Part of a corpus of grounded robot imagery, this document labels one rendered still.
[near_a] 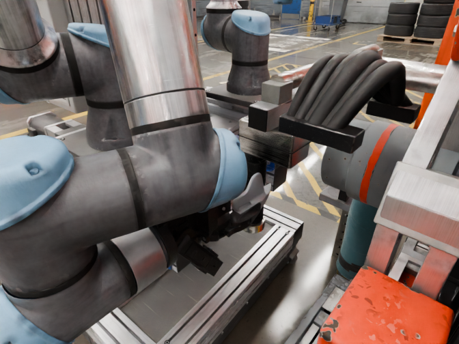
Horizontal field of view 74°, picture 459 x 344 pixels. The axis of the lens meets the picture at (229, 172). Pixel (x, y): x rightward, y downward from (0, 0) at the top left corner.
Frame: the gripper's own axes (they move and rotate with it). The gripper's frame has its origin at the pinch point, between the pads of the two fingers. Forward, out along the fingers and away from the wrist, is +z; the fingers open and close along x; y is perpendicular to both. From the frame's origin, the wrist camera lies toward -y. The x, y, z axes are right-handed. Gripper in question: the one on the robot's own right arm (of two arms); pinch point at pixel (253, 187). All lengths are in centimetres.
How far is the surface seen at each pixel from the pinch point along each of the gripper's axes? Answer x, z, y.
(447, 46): -11, 66, 15
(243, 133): 0.5, -2.4, 10.1
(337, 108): -12.4, -2.9, 16.8
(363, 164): -12.7, 10.5, 4.5
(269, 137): -3.9, -2.5, 10.8
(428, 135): -21.4, -5.8, 17.4
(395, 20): 218, 842, -36
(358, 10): 485, 1295, -40
